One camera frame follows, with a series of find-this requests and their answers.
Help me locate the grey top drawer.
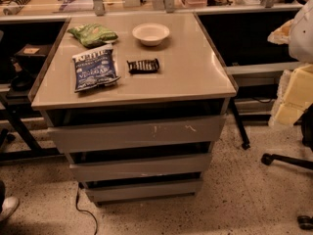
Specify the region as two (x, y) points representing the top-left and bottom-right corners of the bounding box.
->
(48, 116), (226, 153)

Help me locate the grey drawer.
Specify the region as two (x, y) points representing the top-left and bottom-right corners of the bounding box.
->
(48, 116), (226, 153)
(69, 153), (211, 182)
(85, 179), (203, 203)

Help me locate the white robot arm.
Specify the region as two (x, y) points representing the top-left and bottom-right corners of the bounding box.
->
(267, 0), (313, 127)

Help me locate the grey drawer cabinet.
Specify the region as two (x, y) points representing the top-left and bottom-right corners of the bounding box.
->
(31, 13), (237, 190)

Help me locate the grey middle drawer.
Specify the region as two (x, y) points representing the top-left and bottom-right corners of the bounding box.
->
(69, 153), (211, 182)

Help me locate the grey bottom drawer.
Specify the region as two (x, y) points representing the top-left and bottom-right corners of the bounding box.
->
(85, 179), (203, 203)

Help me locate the black striped snack bar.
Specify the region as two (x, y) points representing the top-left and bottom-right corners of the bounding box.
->
(127, 59), (159, 74)

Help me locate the blue Kettle chips bag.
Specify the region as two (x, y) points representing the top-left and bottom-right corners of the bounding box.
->
(72, 44), (119, 92)

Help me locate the white paper bowl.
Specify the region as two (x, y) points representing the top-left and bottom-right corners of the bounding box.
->
(132, 23), (170, 46)

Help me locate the green chips bag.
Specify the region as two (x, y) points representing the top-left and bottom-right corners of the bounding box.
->
(67, 23), (118, 48)

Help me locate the black office chair base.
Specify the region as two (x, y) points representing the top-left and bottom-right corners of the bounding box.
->
(261, 153), (313, 170)

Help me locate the black box with label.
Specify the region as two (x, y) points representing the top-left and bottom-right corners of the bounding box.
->
(15, 44), (52, 63)

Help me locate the white shoe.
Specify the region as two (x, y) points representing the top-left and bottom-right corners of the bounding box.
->
(0, 196), (20, 221)

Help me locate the black caster wheel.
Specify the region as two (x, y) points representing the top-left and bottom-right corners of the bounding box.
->
(297, 215), (313, 230)

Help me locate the black floor cable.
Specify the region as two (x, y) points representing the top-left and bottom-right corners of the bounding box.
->
(74, 183), (99, 235)

